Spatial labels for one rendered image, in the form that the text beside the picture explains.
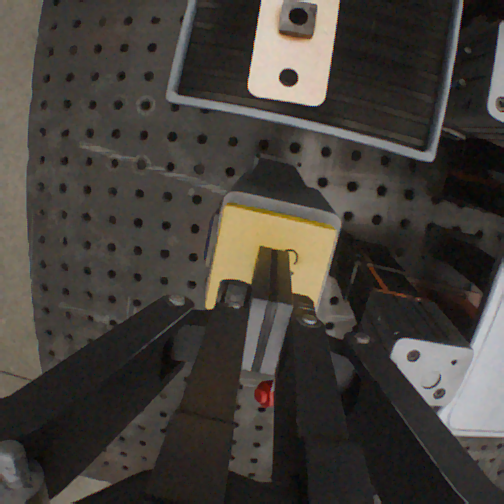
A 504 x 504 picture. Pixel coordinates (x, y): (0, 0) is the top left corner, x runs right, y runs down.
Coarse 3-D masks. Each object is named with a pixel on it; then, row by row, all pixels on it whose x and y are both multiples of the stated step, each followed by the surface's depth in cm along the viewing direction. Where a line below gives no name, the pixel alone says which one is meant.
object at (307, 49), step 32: (288, 0) 17; (320, 0) 18; (288, 32) 18; (320, 32) 18; (256, 64) 19; (288, 64) 19; (320, 64) 19; (256, 96) 19; (288, 96) 19; (320, 96) 19
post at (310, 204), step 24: (264, 168) 48; (288, 168) 57; (240, 192) 23; (264, 192) 25; (288, 192) 27; (312, 192) 30; (216, 216) 25; (312, 216) 23; (336, 216) 23; (216, 240) 24; (336, 240) 23
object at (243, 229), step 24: (240, 216) 21; (264, 216) 21; (288, 216) 22; (240, 240) 22; (264, 240) 21; (288, 240) 21; (312, 240) 21; (216, 264) 22; (240, 264) 22; (312, 264) 22; (216, 288) 22; (312, 288) 22
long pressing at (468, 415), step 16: (496, 256) 38; (496, 272) 38; (496, 288) 38; (480, 304) 39; (496, 304) 38; (480, 320) 39; (496, 320) 39; (480, 336) 39; (496, 336) 39; (480, 352) 40; (496, 352) 40; (480, 368) 41; (496, 368) 40; (464, 384) 41; (480, 384) 41; (496, 384) 41; (464, 400) 42; (480, 400) 42; (496, 400) 42; (448, 416) 42; (464, 416) 42; (480, 416) 42; (496, 416) 42; (464, 432) 43; (480, 432) 43; (496, 432) 43
